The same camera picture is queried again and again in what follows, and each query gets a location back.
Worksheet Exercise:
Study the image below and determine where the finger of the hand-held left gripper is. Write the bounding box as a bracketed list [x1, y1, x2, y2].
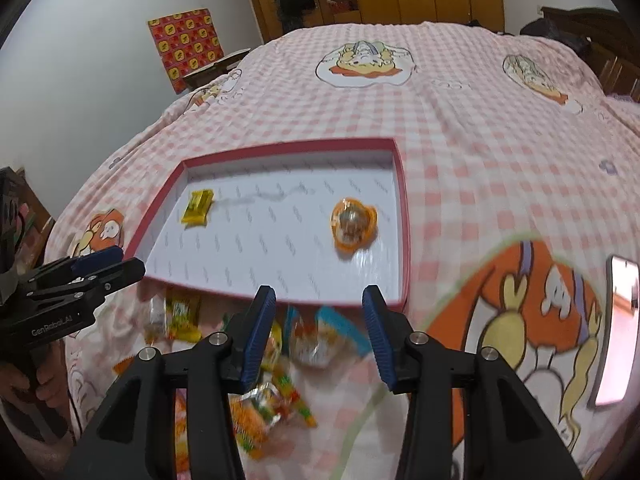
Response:
[20, 257, 147, 311]
[17, 245, 125, 291]

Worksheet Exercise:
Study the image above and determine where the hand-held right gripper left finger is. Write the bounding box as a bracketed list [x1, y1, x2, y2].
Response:
[57, 285, 278, 480]

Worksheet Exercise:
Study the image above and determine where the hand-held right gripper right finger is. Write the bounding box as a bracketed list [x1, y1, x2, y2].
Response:
[361, 285, 586, 480]

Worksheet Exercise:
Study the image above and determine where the blue edged clear snack packet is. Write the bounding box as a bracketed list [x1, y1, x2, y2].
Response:
[285, 305, 373, 368]

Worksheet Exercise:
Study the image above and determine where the green yellow snack packet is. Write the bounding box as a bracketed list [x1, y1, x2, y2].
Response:
[165, 287, 201, 343]

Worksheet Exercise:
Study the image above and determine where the clear colourful gummy packet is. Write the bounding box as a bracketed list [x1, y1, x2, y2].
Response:
[257, 372, 318, 429]

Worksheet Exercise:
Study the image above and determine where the orange gummy snack packet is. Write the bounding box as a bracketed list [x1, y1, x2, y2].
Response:
[227, 395, 281, 461]

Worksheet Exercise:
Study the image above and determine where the yellow candy packet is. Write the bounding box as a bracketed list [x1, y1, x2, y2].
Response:
[181, 188, 215, 227]

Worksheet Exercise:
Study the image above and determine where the pink shallow cardboard box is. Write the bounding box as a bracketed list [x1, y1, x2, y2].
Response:
[121, 137, 412, 309]

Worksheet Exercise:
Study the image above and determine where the orange round jelly cup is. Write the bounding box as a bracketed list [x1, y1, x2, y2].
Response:
[330, 197, 378, 253]

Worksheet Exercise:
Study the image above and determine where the person's left hand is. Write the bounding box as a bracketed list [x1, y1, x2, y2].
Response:
[0, 360, 71, 421]

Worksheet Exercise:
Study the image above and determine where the yellow small snack packet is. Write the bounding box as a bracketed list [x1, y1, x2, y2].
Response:
[260, 320, 292, 376]

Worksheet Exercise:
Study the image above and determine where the clear small snack packet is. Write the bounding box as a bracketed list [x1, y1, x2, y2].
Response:
[144, 295, 168, 343]

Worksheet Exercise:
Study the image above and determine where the wooden nightstand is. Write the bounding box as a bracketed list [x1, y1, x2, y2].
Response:
[0, 167, 56, 271]

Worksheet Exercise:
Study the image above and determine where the brown wooden stool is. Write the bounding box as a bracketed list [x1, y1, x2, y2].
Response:
[181, 49, 251, 92]

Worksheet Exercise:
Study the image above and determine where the pink checked printed blanket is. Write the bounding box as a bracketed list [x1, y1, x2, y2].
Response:
[45, 22, 640, 480]

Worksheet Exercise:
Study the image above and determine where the red yellow patterned panel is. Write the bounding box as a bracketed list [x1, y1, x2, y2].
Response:
[147, 7, 223, 95]

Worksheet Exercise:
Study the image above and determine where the pink smartphone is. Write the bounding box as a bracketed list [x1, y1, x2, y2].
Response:
[587, 255, 640, 408]

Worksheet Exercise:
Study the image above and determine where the black bag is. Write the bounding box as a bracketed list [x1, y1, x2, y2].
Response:
[517, 17, 591, 56]

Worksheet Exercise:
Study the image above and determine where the dark wooden headboard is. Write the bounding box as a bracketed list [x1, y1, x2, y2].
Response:
[540, 6, 640, 101]

